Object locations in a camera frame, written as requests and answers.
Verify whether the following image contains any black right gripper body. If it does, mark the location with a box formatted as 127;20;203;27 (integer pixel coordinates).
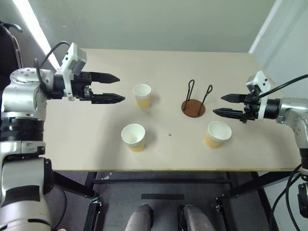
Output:
240;92;261;125

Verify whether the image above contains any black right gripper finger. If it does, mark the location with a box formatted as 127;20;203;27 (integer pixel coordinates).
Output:
220;93;248;104
212;108;244;120

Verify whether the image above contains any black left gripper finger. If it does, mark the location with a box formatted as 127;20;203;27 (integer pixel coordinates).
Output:
91;93;126;105
90;71;121;85

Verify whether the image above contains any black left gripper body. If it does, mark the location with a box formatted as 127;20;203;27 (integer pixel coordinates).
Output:
71;71;94;103

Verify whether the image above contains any tan paper cup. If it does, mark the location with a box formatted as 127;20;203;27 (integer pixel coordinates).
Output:
204;120;232;150
132;83;153;110
121;123;147;153

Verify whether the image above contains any black chair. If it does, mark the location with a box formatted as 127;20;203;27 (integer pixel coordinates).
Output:
0;20;24;81

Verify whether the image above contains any dark grey rounded shape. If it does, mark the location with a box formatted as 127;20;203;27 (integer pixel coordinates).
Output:
180;204;214;231
124;203;154;231

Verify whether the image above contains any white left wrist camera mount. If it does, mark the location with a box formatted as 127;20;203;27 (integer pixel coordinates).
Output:
54;42;87;102

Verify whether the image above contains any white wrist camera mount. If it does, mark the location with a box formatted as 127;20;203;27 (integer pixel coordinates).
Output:
54;42;87;102
245;70;275;121

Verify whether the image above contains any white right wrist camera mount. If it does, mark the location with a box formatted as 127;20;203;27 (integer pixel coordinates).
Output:
245;70;275;121

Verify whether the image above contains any brown cup holder stand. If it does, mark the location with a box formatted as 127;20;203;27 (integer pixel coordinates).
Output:
180;79;214;118

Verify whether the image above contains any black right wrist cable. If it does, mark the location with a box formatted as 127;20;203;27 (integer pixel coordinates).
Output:
256;74;308;99

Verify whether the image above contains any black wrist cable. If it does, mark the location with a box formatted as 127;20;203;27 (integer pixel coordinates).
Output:
256;74;308;99
35;41;71;95

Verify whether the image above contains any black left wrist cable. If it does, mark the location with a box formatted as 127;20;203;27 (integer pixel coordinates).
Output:
35;41;71;95

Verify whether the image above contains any black right shoulder cable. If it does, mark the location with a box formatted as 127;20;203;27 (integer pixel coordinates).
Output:
269;163;303;231

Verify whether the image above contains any black shoulder cable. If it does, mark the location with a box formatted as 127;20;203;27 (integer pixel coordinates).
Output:
269;163;303;231
55;186;68;231

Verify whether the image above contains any black metal table frame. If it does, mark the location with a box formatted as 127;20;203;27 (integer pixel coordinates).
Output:
52;171;278;231

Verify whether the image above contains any black left shoulder cable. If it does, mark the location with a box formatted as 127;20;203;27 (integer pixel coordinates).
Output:
55;186;68;231

